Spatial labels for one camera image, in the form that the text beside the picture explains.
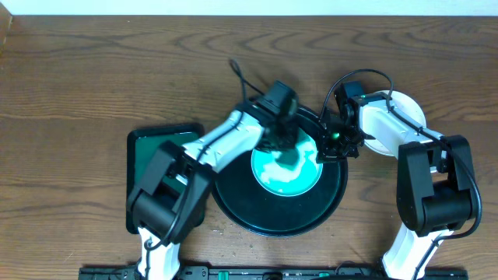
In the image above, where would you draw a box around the green sponge cloth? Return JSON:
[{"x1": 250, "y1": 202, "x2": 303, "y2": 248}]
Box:
[{"x1": 275, "y1": 149, "x2": 300, "y2": 170}]

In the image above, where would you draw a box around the white plate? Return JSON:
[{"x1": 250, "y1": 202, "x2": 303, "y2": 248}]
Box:
[
  {"x1": 251, "y1": 129, "x2": 323, "y2": 197},
  {"x1": 365, "y1": 91, "x2": 426, "y2": 156}
]

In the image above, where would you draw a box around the white plate top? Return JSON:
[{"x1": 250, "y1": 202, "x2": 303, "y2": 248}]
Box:
[{"x1": 365, "y1": 91, "x2": 426, "y2": 156}]

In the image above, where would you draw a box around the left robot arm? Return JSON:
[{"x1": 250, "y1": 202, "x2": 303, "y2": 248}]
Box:
[{"x1": 126, "y1": 105, "x2": 297, "y2": 279}]

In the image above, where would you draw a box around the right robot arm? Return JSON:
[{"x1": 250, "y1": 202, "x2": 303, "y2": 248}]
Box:
[{"x1": 319, "y1": 88, "x2": 482, "y2": 279}]

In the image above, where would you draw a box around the round black tray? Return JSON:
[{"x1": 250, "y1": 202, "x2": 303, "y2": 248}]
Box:
[{"x1": 212, "y1": 107, "x2": 348, "y2": 237}]

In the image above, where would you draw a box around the green rectangular tray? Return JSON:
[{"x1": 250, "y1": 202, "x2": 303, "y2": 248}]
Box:
[{"x1": 126, "y1": 123, "x2": 205, "y2": 218}]

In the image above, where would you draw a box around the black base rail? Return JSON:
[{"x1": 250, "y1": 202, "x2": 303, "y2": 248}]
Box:
[{"x1": 77, "y1": 264, "x2": 469, "y2": 280}]

